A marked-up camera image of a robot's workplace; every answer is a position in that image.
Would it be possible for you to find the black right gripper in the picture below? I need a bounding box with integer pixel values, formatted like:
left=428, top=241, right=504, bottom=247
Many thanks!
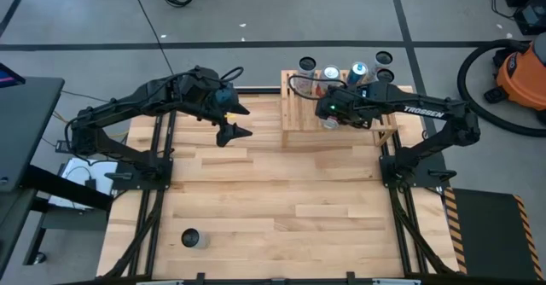
left=315, top=83, right=385, bottom=129

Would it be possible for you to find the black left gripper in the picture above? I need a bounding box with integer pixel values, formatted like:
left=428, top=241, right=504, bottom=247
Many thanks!
left=178, top=66, right=253, bottom=148

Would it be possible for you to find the pink Spindrift can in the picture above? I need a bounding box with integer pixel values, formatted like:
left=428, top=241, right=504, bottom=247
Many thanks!
left=315, top=65, right=342, bottom=98
left=322, top=114, right=341, bottom=131

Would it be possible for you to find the teal blue-tab energy can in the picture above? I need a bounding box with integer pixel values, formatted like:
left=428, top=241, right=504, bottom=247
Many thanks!
left=345, top=61, right=369, bottom=88

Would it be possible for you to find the Celsius Tropical Vibe can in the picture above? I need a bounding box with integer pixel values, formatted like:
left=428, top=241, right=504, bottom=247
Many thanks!
left=375, top=67, right=396, bottom=85

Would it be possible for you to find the tall silver black-top can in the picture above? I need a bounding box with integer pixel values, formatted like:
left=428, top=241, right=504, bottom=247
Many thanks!
left=369, top=49, right=394, bottom=81
left=180, top=227, right=211, bottom=250

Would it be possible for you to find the Celsius Peach Vibe can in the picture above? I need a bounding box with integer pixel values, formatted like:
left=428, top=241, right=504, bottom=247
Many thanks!
left=293, top=55, right=317, bottom=96

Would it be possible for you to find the wooden slatted shelf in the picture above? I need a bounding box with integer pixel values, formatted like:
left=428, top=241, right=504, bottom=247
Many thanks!
left=280, top=68, right=398, bottom=148

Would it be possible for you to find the orange shop vacuum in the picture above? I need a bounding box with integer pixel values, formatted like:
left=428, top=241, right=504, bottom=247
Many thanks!
left=484, top=32, right=546, bottom=124
left=456, top=38, right=546, bottom=139

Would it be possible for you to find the white flat box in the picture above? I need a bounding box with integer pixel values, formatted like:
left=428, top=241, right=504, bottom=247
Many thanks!
left=49, top=156, right=119, bottom=212

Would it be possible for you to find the black hazard-striped floor mat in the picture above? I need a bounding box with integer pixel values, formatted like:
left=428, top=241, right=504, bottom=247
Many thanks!
left=443, top=187, right=546, bottom=282

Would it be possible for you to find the black equipment case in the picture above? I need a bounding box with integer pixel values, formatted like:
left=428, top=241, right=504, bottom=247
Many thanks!
left=490, top=0, right=546, bottom=37

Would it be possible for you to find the black desk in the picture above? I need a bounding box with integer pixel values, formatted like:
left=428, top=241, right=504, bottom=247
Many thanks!
left=0, top=76, right=114, bottom=277

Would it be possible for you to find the blue screen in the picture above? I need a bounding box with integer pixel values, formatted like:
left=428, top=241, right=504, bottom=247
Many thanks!
left=0, top=61, right=26, bottom=89

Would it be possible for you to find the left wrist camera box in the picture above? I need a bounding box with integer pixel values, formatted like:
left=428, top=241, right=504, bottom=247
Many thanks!
left=215, top=87, right=235, bottom=105

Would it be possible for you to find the black metal table frame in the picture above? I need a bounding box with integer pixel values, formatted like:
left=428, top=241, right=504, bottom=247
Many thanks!
left=96, top=86, right=460, bottom=285

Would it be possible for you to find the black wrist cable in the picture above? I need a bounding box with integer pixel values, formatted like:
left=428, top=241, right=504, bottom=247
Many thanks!
left=288, top=74, right=349, bottom=102
left=219, top=66, right=245, bottom=84

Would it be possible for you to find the long black floor cable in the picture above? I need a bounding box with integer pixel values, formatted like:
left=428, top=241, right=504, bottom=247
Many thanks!
left=127, top=0, right=175, bottom=76

